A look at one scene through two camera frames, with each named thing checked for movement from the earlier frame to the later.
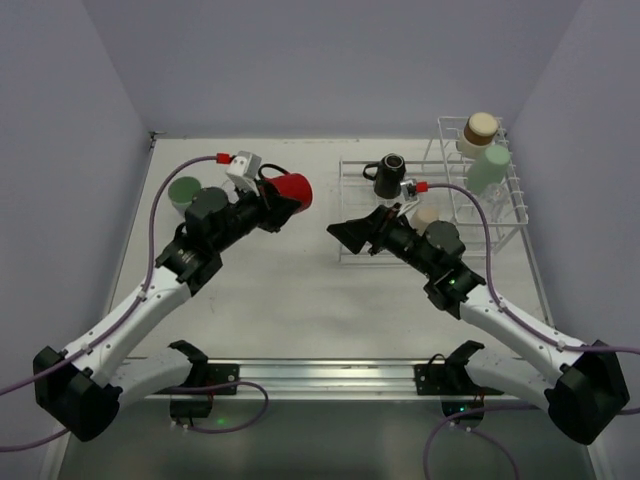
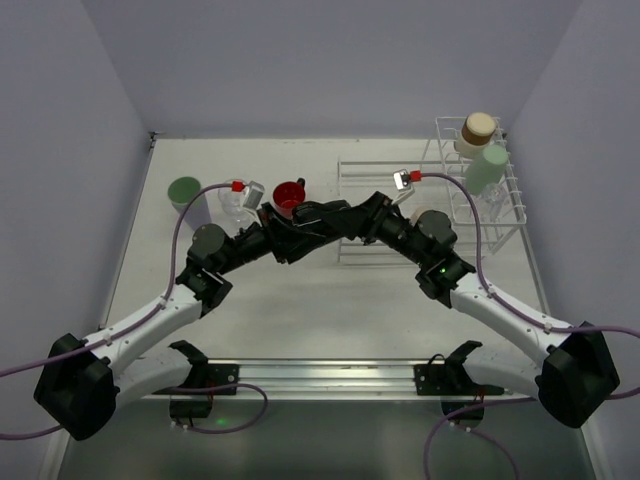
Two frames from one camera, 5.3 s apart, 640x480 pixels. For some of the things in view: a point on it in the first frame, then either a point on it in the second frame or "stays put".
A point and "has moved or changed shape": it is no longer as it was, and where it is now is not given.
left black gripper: [270, 209] -> [273, 232]
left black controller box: [191, 408] stays put
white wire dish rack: [436, 189] stays put
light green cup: [182, 191] stays put
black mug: [389, 175] -> [329, 214]
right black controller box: [451, 407] stays put
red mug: [292, 185] has moved or changed shape
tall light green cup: [487, 168] stays put
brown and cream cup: [478, 134] stays put
